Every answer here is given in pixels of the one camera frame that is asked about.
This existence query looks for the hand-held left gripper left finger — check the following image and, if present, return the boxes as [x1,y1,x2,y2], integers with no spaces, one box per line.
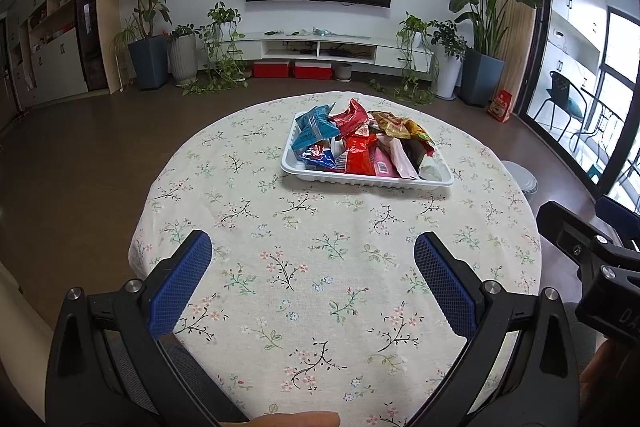
[45,229,251,427]

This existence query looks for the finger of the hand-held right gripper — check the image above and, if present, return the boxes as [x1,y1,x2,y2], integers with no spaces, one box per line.
[537,201,640,275]
[595,196,640,253]

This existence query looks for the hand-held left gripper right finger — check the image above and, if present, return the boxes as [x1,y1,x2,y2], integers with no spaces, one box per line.
[405,232,583,427]

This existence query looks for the white foam tray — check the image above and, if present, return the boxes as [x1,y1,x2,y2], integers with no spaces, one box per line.
[280,109,455,192]

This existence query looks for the black snack packet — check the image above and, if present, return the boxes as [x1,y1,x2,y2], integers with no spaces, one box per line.
[402,142,426,175]

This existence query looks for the pale pink snack packet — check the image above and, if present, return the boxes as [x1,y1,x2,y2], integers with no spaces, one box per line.
[387,137,418,180]

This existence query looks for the large red snack packet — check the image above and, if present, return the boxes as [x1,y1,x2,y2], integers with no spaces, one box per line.
[344,134,377,176]

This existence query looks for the orange yellow snack packet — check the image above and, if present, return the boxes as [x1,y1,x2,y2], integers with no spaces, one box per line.
[369,111,437,158]

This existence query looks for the blue cookie packet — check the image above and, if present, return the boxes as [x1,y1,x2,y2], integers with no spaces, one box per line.
[300,146,346,172]

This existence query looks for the red foil packet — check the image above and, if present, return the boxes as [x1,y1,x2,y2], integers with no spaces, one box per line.
[332,99,371,140]

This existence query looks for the light blue snack packet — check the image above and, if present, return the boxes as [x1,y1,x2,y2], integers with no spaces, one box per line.
[294,104,341,152]

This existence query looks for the person's right hand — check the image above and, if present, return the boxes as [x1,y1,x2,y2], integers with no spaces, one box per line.
[580,338,640,427]

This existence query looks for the person's left hand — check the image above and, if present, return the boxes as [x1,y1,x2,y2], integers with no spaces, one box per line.
[247,411,342,427]

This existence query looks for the grey round trash can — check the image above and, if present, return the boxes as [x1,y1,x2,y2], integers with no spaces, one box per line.
[500,160,539,198]

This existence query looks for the black metal table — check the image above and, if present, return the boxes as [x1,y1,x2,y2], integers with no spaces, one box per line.
[572,89,631,168]

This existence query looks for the black metal chair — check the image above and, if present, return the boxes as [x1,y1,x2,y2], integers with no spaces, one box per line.
[532,71,588,140]

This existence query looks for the round floral tablecloth table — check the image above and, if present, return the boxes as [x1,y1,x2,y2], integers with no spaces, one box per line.
[129,91,543,427]

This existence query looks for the red printed bag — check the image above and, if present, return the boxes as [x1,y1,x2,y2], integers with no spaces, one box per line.
[489,89,514,124]

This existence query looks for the tall smooth white pot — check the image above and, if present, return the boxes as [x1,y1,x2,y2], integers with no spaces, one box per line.
[434,44,463,100]

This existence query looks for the white ribbed plant pot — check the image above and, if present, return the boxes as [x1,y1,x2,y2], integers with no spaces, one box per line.
[167,34,198,84]

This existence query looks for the bushy green plant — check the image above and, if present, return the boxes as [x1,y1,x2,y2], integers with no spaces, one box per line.
[429,19,468,58]

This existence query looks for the red storage box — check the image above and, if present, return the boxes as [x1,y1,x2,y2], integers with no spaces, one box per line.
[293,62,333,80]
[252,61,292,78]

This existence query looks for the trailing pothos plant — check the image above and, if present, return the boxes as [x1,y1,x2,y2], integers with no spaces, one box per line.
[182,2,251,96]
[370,12,438,105]

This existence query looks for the white television cabinet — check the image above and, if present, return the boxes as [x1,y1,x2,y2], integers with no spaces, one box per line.
[232,32,433,80]

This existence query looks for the white wooden cabinets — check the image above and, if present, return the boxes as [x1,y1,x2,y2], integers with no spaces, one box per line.
[0,0,118,118]

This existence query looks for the white cabinets black handles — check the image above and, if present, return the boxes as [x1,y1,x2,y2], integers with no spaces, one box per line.
[547,0,611,72]

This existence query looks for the black sliding door frame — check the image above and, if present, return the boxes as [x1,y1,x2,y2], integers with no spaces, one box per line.
[515,0,640,212]

